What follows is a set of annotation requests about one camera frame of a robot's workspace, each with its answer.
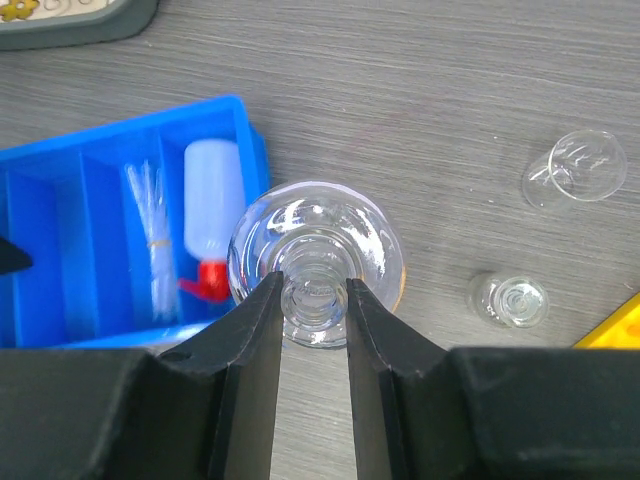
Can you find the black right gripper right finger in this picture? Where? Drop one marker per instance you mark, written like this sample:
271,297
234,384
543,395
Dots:
423,412

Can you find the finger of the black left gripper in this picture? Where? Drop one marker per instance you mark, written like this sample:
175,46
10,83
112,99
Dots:
12,258

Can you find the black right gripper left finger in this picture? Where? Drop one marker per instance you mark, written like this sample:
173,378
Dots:
204,409

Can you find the blue divided plastic bin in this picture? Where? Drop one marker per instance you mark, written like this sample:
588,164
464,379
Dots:
67,203

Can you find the small clear glass bottle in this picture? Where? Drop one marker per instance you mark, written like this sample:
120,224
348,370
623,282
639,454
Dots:
508,299

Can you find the bundle of plastic pipettes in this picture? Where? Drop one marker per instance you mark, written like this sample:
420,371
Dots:
147,188

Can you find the white wash bottle red cap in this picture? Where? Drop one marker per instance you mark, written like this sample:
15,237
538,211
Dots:
214,201

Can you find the yellow test tube rack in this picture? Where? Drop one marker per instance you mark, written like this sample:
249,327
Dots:
621,330

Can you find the clear glass beaker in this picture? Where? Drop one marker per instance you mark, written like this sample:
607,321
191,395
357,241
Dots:
584,166

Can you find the grey-green plastic tray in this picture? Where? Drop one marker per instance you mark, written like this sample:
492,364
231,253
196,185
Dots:
41,24

